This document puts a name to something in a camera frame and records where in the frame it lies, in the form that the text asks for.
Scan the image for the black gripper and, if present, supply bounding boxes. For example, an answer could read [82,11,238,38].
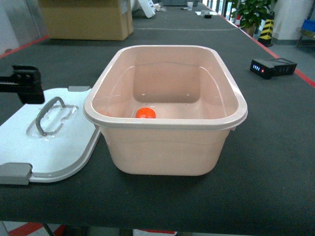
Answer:
[0,65,45,104]

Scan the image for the white box lid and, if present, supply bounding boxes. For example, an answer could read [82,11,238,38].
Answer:
[0,86,100,185]

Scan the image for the orange cylindrical capacitor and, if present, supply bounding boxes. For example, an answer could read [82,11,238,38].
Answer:
[135,107,156,118]

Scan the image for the pink plastic storage box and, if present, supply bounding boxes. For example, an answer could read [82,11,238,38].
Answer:
[84,45,248,176]

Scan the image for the cardboard box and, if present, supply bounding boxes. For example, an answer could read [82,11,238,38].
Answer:
[38,0,133,41]

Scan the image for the black battery pack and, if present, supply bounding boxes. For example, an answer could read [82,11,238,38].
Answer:
[250,58,297,80]

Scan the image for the white paper cup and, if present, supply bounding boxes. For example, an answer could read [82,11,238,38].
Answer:
[187,1,193,11]

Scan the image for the potted green plant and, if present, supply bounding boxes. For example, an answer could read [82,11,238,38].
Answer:
[232,0,278,36]

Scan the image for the yellow black striped post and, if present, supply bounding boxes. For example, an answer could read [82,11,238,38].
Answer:
[258,11,275,47]

